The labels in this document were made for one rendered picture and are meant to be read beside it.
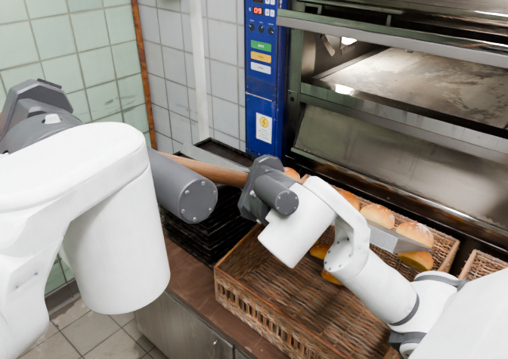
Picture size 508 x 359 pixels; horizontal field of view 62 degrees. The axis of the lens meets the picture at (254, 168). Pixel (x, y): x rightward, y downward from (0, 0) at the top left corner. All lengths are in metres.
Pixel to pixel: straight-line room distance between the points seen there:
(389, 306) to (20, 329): 0.52
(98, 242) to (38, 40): 1.60
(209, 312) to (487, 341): 1.13
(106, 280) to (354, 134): 1.18
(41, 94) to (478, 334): 0.42
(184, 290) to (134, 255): 1.20
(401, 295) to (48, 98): 0.52
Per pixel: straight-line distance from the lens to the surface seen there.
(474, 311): 0.40
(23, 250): 0.23
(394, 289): 0.66
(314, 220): 0.57
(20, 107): 0.44
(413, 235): 1.18
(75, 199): 0.24
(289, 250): 0.57
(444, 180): 1.32
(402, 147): 1.35
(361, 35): 1.12
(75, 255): 0.30
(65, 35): 1.89
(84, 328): 2.25
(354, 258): 0.61
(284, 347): 1.30
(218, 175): 0.71
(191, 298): 1.46
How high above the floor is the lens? 1.66
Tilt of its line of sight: 31 degrees down
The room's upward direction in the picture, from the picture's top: straight up
